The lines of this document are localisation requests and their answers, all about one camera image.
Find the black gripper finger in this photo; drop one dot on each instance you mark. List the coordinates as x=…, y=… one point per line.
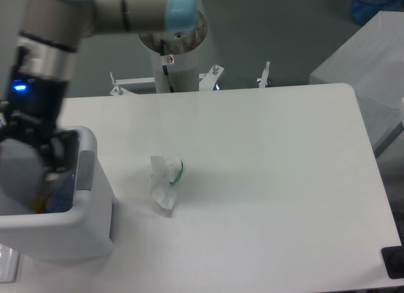
x=59, y=157

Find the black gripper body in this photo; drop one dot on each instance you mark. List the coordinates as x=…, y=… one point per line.
x=32, y=105

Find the white plastic wrapper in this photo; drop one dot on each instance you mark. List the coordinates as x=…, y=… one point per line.
x=166, y=173

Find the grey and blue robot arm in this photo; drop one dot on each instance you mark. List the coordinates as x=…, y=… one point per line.
x=45, y=55

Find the blue yellow trash in can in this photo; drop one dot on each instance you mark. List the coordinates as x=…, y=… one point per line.
x=57, y=195

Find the white trash can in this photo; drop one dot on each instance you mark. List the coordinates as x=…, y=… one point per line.
x=81, y=232

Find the clear plastic item bottom left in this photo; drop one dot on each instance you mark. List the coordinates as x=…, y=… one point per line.
x=9, y=264

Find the grey covered table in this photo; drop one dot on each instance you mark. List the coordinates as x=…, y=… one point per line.
x=371, y=62

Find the blue bag in corner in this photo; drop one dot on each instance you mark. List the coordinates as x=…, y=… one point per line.
x=362, y=11

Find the black device at table edge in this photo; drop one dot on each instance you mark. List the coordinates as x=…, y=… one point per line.
x=393, y=261

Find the white pedestal base frame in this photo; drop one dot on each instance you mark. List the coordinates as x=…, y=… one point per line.
x=207, y=82

